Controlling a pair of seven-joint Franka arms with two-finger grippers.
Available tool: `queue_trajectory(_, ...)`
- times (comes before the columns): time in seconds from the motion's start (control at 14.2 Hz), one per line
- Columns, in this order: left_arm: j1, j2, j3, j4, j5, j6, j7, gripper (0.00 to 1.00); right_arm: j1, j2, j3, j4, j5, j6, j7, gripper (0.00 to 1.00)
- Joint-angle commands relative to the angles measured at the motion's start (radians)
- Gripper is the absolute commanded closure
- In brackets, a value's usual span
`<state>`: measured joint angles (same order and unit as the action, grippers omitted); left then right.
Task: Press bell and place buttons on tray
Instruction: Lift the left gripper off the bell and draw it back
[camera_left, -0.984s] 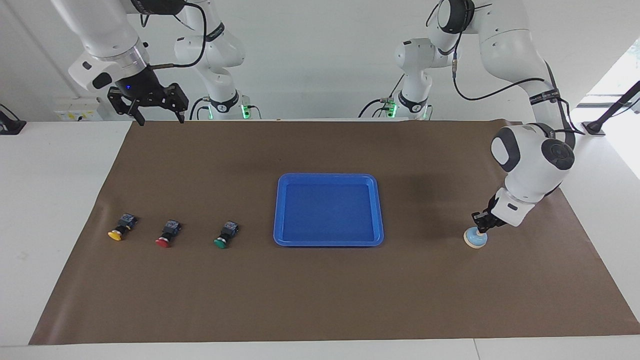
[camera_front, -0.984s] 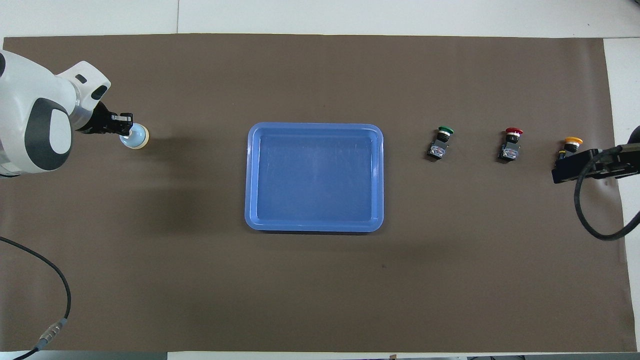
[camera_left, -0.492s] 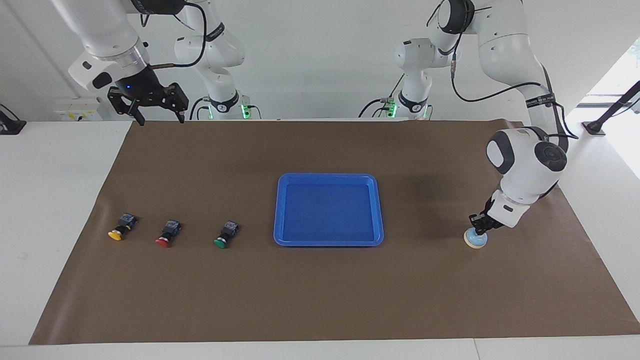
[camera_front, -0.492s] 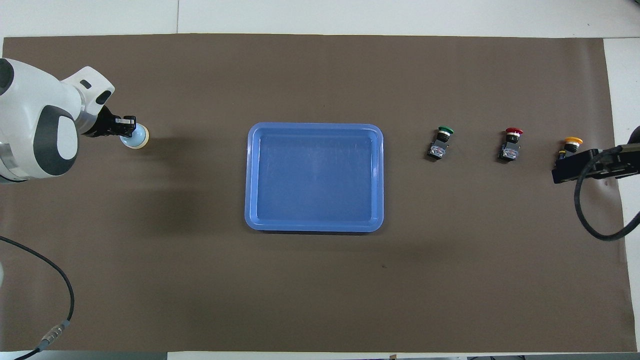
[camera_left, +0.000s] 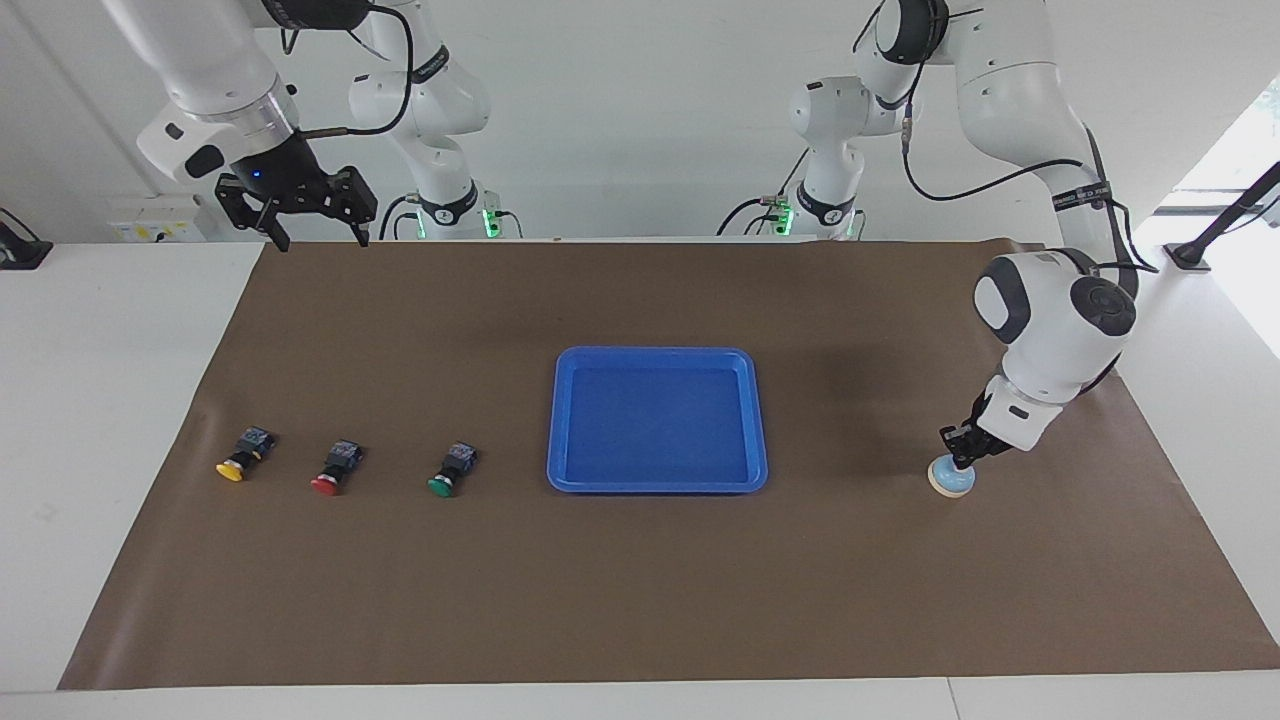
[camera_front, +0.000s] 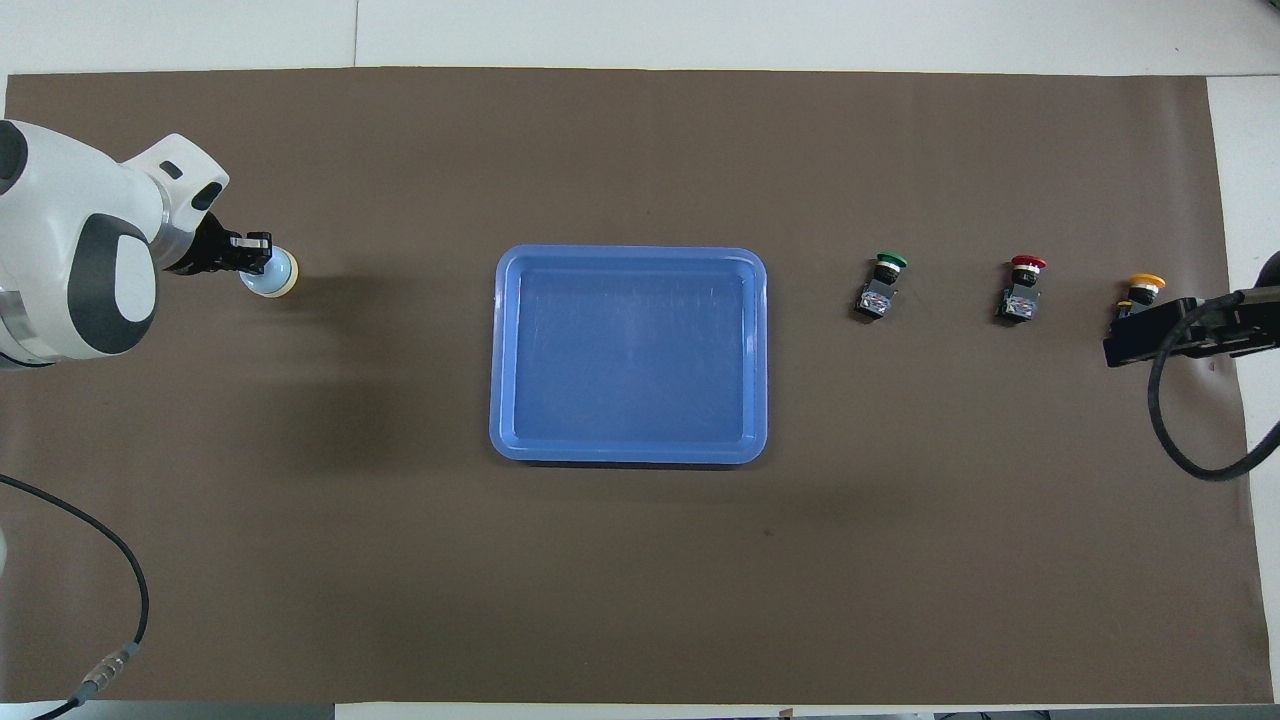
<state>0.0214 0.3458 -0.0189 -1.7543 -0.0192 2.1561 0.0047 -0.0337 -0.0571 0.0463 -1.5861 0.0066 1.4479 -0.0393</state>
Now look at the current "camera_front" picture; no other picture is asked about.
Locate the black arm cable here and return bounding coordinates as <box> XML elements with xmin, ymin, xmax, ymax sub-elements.
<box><xmin>1147</xmin><ymin>286</ymin><xmax>1280</xmax><ymax>482</ymax></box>
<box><xmin>0</xmin><ymin>473</ymin><xmax>151</xmax><ymax>720</ymax></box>

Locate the red mushroom push button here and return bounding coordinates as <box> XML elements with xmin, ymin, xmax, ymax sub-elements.
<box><xmin>994</xmin><ymin>254</ymin><xmax>1047</xmax><ymax>326</ymax></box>

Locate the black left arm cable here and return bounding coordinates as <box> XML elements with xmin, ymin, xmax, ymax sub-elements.
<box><xmin>0</xmin><ymin>473</ymin><xmax>151</xmax><ymax>720</ymax></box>

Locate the blue plastic tray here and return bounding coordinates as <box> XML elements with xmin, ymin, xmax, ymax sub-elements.
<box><xmin>488</xmin><ymin>245</ymin><xmax>769</xmax><ymax>466</ymax></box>

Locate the light blue call bell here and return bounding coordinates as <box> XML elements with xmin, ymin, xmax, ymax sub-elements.
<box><xmin>240</xmin><ymin>247</ymin><xmax>299</xmax><ymax>300</ymax></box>

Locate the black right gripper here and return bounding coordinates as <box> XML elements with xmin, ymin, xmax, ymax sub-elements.
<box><xmin>1103</xmin><ymin>286</ymin><xmax>1280</xmax><ymax>368</ymax></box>

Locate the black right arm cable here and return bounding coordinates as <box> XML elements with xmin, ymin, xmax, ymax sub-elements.
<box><xmin>1147</xmin><ymin>286</ymin><xmax>1280</xmax><ymax>482</ymax></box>

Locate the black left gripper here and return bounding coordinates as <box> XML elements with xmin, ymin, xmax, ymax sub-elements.
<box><xmin>172</xmin><ymin>215</ymin><xmax>273</xmax><ymax>277</ymax></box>

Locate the brown table mat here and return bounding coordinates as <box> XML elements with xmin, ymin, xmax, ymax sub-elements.
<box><xmin>0</xmin><ymin>66</ymin><xmax>1273</xmax><ymax>706</ymax></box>

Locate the yellow mushroom push button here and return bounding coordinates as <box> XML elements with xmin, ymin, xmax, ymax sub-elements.
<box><xmin>1112</xmin><ymin>273</ymin><xmax>1167</xmax><ymax>321</ymax></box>

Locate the green mushroom push button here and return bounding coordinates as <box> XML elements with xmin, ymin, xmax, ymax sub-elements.
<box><xmin>853</xmin><ymin>252</ymin><xmax>909</xmax><ymax>321</ymax></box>

